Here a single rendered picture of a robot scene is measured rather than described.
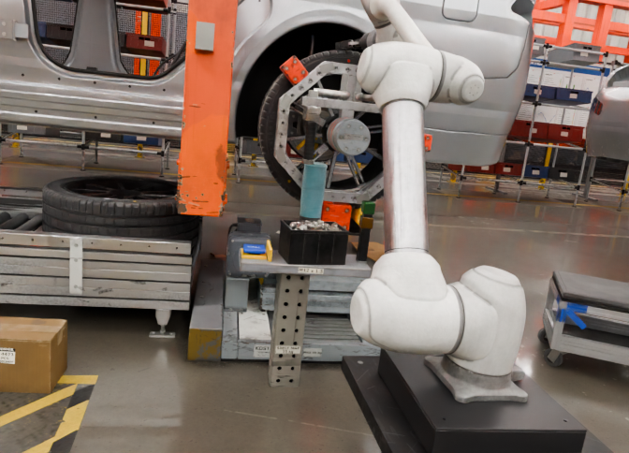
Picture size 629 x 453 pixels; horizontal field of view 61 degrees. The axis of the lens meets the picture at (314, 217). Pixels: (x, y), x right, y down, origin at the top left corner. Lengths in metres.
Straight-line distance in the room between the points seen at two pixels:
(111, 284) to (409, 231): 1.30
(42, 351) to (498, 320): 1.32
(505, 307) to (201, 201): 1.16
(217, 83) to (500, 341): 1.24
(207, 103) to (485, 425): 1.33
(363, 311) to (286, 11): 1.63
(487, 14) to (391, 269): 1.78
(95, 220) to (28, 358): 0.61
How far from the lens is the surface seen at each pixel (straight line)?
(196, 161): 1.95
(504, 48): 2.77
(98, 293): 2.20
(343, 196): 2.17
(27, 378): 1.92
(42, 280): 2.23
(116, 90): 2.52
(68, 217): 2.30
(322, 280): 2.31
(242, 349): 2.05
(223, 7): 1.95
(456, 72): 1.42
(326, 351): 2.09
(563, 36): 10.02
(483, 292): 1.22
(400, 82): 1.33
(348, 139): 1.99
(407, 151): 1.27
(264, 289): 2.31
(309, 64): 2.19
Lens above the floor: 0.97
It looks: 12 degrees down
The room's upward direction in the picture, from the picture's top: 6 degrees clockwise
